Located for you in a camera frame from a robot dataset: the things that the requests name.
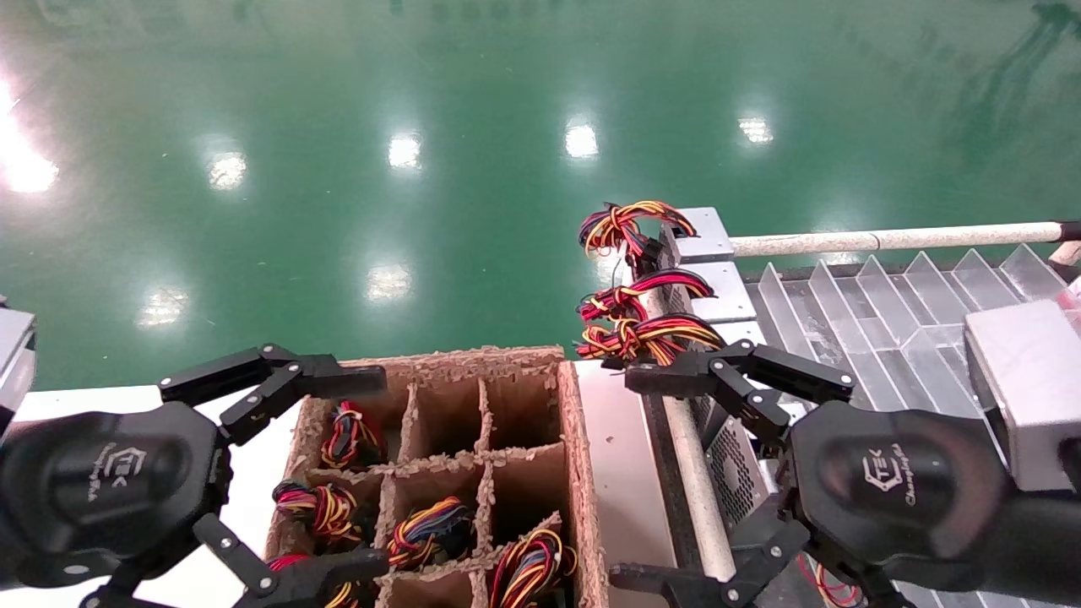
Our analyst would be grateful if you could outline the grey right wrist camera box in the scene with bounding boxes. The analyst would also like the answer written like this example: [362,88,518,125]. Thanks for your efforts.
[963,298,1081,493]

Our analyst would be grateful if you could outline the silver metal plate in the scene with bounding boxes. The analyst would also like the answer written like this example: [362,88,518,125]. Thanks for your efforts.
[577,361,681,608]

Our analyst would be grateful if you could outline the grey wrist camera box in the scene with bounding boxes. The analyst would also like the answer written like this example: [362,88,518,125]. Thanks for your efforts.
[0,296,39,436]
[963,298,1081,493]

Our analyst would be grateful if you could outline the brown cardboard divider box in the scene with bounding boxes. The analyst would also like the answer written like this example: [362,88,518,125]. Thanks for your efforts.
[263,345,611,608]

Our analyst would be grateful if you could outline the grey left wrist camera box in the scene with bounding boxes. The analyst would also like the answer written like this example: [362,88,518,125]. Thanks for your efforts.
[0,296,39,436]

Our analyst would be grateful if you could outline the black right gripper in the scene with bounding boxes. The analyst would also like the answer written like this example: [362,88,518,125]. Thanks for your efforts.
[608,339,1081,608]

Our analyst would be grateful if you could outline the clear acrylic divider tray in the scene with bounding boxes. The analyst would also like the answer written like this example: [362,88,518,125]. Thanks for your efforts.
[743,245,1081,608]

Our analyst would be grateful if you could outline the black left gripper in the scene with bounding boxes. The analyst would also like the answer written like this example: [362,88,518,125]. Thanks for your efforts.
[0,344,391,608]

